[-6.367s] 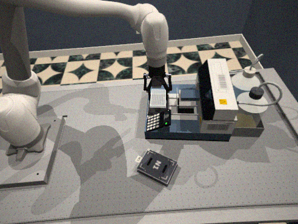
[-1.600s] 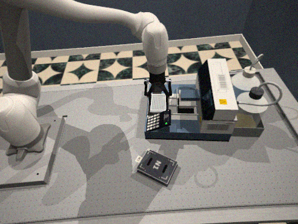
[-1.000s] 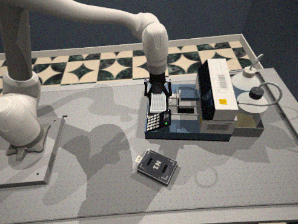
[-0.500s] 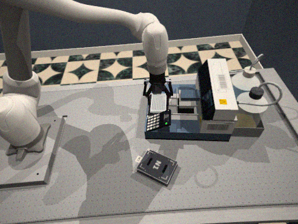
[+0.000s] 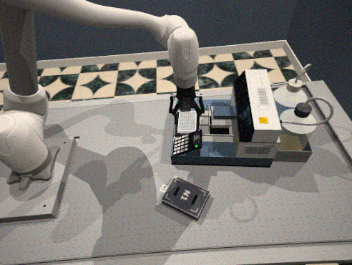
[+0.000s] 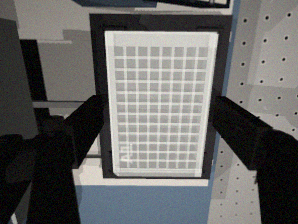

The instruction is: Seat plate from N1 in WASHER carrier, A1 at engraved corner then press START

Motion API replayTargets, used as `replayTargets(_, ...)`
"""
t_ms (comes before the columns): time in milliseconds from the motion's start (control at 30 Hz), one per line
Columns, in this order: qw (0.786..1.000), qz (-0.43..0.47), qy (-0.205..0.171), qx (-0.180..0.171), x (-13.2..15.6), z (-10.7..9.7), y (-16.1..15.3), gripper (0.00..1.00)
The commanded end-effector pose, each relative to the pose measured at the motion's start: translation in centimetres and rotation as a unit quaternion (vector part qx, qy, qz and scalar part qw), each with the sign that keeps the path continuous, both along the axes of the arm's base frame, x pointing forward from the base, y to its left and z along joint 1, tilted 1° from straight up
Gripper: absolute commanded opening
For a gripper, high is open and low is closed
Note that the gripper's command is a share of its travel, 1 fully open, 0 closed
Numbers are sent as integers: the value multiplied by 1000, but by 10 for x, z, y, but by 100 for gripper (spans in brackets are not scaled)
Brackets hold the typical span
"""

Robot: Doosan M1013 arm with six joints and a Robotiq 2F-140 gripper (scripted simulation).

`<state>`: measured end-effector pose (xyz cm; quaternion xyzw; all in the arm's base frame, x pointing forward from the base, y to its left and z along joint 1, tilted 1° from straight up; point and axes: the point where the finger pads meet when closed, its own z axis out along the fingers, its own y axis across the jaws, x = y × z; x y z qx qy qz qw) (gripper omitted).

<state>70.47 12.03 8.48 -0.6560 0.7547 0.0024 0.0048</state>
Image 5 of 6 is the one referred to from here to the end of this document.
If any white label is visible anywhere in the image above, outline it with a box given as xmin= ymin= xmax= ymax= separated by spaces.
xmin=160 ymin=184 xmax=168 ymax=192

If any clear bottle with black cap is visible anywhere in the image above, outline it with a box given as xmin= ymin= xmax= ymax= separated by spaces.
xmin=278 ymin=102 xmax=317 ymax=151

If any white plastic bottle with liquid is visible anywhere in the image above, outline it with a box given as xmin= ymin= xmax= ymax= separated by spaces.
xmin=273 ymin=79 xmax=307 ymax=118

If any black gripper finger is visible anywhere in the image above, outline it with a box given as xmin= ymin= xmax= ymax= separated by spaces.
xmin=169 ymin=93 xmax=180 ymax=124
xmin=191 ymin=93 xmax=205 ymax=125

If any dark grey rectangular frame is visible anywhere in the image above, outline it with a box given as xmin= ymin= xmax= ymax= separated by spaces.
xmin=160 ymin=175 xmax=210 ymax=221

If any grey curved hose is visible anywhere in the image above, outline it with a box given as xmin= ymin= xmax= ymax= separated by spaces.
xmin=282 ymin=97 xmax=334 ymax=126

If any white curved hose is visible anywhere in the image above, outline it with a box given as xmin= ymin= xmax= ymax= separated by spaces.
xmin=273 ymin=64 xmax=311 ymax=86

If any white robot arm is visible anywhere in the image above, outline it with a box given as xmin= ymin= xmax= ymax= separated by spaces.
xmin=0 ymin=0 xmax=199 ymax=190

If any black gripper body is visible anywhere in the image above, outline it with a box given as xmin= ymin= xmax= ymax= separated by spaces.
xmin=176 ymin=85 xmax=196 ymax=101

